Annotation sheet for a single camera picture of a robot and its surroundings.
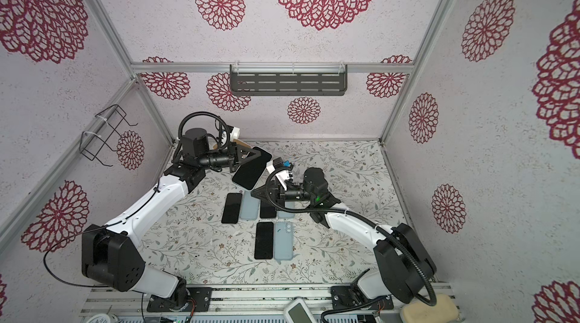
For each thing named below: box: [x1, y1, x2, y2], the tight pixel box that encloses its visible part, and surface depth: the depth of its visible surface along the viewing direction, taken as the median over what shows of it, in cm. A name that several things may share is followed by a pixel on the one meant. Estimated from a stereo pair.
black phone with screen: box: [253, 221, 275, 260], surface depth 89 cm
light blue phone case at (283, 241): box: [273, 221, 294, 261], surface depth 89 cm
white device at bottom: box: [283, 297, 318, 323], surface depth 69 cm
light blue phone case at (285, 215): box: [277, 210, 296, 219], surface depth 94 cm
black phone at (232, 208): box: [221, 192, 243, 225], surface depth 97 cm
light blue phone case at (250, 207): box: [240, 190, 261, 221], surface depth 97 cm
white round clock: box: [86, 313, 120, 323], surface depth 69 cm
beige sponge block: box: [401, 294, 460, 323], surface depth 70 cm
